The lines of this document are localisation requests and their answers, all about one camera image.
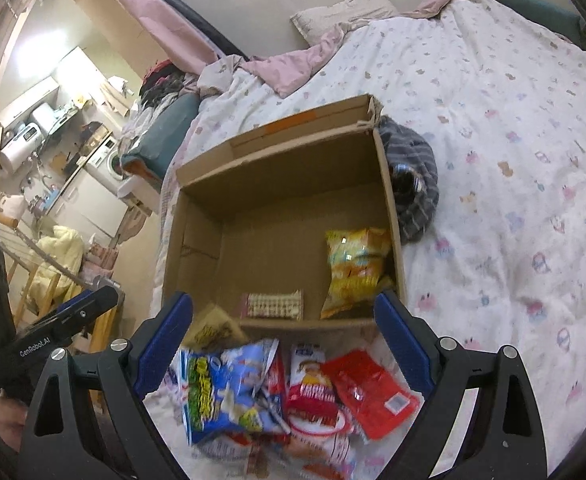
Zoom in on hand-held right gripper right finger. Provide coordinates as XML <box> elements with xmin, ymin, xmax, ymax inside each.
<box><xmin>373</xmin><ymin>290</ymin><xmax>548</xmax><ymax>480</ymax></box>

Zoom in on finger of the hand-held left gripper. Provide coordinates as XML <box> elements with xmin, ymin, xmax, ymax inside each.
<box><xmin>38</xmin><ymin>282</ymin><xmax>120</xmax><ymax>333</ymax></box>

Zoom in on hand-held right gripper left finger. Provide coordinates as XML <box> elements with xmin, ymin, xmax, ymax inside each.
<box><xmin>18</xmin><ymin>291</ymin><xmax>194</xmax><ymax>480</ymax></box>

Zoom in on white and blue snack bag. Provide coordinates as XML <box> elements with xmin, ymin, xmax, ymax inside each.
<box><xmin>178</xmin><ymin>337</ymin><xmax>291</xmax><ymax>448</ymax></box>

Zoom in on yellow snack bag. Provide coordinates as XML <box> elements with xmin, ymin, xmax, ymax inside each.
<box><xmin>319</xmin><ymin>227</ymin><xmax>395</xmax><ymax>320</ymax></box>

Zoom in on clear cracker packet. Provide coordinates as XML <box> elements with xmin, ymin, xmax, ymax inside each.
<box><xmin>240</xmin><ymin>290</ymin><xmax>305</xmax><ymax>320</ymax></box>

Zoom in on red candy bag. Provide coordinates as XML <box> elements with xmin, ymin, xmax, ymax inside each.
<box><xmin>283</xmin><ymin>405</ymin><xmax>359</xmax><ymax>480</ymax></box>

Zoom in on brown and red snack packet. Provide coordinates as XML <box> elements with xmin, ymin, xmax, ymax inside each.
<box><xmin>193</xmin><ymin>430</ymin><xmax>284</xmax><ymax>480</ymax></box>

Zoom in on cardboard box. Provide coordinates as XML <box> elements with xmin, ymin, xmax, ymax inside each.
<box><xmin>160</xmin><ymin>92</ymin><xmax>409</xmax><ymax>342</ymax></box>

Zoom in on person's left hand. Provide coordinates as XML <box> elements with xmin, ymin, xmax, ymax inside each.
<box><xmin>0</xmin><ymin>397</ymin><xmax>30</xmax><ymax>443</ymax></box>

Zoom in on red pouch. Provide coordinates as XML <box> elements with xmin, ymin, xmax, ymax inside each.
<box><xmin>323</xmin><ymin>349</ymin><xmax>421</xmax><ymax>442</ymax></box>

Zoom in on yellow cloth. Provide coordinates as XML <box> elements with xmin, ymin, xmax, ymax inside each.
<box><xmin>26</xmin><ymin>225</ymin><xmax>85</xmax><ymax>302</ymax></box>

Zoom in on drying rack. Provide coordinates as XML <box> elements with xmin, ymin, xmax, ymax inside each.
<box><xmin>0</xmin><ymin>205</ymin><xmax>119</xmax><ymax>356</ymax></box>

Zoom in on white cabinet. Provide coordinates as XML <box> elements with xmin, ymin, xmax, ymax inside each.
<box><xmin>48</xmin><ymin>170</ymin><xmax>130</xmax><ymax>242</ymax></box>

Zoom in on red and white snack pack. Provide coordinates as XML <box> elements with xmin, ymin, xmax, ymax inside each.
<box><xmin>285</xmin><ymin>342</ymin><xmax>344</xmax><ymax>426</ymax></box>

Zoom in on white washing machine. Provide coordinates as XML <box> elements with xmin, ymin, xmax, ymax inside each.
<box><xmin>86</xmin><ymin>137</ymin><xmax>130</xmax><ymax>196</ymax></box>

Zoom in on grey striped cloth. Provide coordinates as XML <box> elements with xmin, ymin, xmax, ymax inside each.
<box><xmin>377</xmin><ymin>115</ymin><xmax>440</xmax><ymax>245</ymax></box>

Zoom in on white kitchen appliance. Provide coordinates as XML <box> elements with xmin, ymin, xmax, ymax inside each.
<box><xmin>0</xmin><ymin>127</ymin><xmax>38</xmax><ymax>175</ymax></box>

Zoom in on teal pillow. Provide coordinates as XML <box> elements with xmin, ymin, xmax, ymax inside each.
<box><xmin>120</xmin><ymin>92</ymin><xmax>204</xmax><ymax>181</ymax></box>

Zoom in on printed bed quilt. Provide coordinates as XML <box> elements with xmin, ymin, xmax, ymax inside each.
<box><xmin>153</xmin><ymin>0</ymin><xmax>586</xmax><ymax>480</ymax></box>

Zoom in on pile of clothes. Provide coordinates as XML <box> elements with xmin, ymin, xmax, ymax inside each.
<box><xmin>140</xmin><ymin>59</ymin><xmax>199</xmax><ymax>111</ymax></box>

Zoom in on pink blanket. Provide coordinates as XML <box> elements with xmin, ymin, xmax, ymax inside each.
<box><xmin>90</xmin><ymin>0</ymin><xmax>478</xmax><ymax>100</ymax></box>

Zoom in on beige pillow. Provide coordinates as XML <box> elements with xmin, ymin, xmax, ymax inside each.
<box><xmin>290</xmin><ymin>0</ymin><xmax>400</xmax><ymax>45</ymax></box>

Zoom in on teal headboard cushion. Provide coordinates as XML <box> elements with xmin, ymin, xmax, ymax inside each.
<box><xmin>443</xmin><ymin>0</ymin><xmax>586</xmax><ymax>47</ymax></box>

